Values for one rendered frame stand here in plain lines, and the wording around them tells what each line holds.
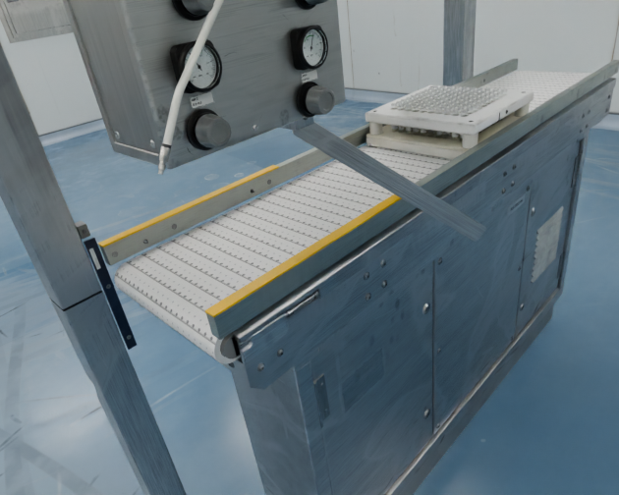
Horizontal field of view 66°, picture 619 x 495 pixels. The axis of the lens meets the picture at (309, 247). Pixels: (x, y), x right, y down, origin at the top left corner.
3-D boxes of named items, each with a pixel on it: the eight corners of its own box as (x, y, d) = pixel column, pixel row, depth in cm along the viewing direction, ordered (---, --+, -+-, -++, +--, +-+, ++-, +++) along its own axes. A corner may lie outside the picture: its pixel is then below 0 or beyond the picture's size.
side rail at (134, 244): (110, 266, 69) (103, 247, 68) (105, 262, 70) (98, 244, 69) (517, 69, 145) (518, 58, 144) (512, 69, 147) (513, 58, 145)
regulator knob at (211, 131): (207, 159, 38) (194, 102, 36) (192, 155, 40) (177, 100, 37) (241, 146, 40) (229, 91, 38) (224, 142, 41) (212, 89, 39)
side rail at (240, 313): (220, 341, 52) (213, 317, 50) (211, 334, 53) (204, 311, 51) (618, 72, 128) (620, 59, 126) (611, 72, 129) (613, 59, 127)
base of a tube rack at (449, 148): (473, 163, 87) (474, 150, 85) (366, 144, 103) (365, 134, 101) (531, 125, 101) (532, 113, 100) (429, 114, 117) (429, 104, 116)
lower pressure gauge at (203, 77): (189, 97, 36) (176, 45, 35) (179, 96, 37) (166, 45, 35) (227, 85, 39) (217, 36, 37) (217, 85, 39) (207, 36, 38)
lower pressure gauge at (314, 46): (304, 73, 44) (298, 28, 42) (293, 73, 45) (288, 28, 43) (330, 64, 46) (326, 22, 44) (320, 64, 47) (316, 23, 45)
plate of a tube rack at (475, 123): (475, 136, 84) (475, 124, 83) (365, 122, 100) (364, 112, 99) (534, 100, 98) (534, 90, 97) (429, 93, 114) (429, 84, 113)
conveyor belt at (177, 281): (219, 371, 55) (209, 339, 53) (120, 298, 72) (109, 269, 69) (610, 90, 133) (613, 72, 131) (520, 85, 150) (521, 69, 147)
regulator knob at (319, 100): (316, 124, 45) (311, 77, 43) (298, 121, 47) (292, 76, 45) (340, 114, 47) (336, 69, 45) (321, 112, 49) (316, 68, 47)
